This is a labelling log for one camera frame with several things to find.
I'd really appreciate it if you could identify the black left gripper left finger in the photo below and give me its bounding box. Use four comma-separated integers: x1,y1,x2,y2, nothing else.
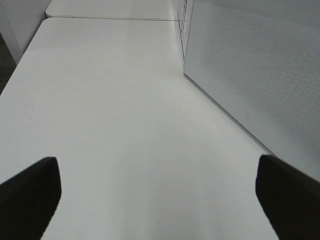
0,157,62,240

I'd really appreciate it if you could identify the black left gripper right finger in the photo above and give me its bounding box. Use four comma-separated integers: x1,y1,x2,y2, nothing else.
255,154,320,240

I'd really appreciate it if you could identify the white microwave door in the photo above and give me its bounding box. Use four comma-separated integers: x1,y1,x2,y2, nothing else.
184,0,320,180

